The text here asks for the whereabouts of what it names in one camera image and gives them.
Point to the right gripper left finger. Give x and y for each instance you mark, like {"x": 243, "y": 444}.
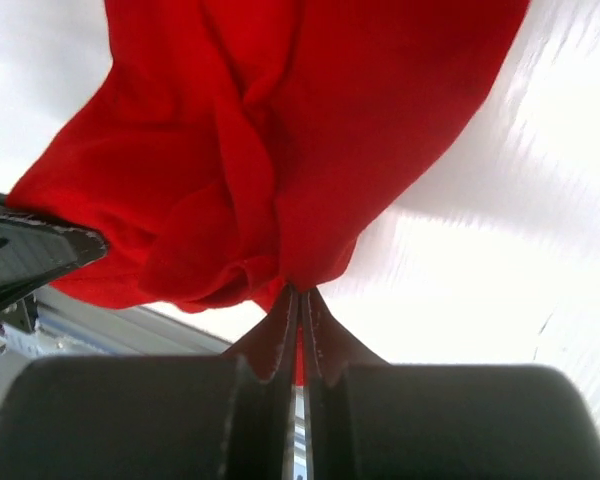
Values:
{"x": 227, "y": 416}

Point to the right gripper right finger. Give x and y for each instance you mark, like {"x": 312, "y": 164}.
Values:
{"x": 368, "y": 419}

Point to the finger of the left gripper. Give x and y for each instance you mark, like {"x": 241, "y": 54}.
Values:
{"x": 36, "y": 250}

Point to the red t shirt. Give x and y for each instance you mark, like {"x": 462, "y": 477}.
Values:
{"x": 236, "y": 147}

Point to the aluminium mounting rail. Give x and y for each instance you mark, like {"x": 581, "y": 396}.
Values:
{"x": 50, "y": 323}

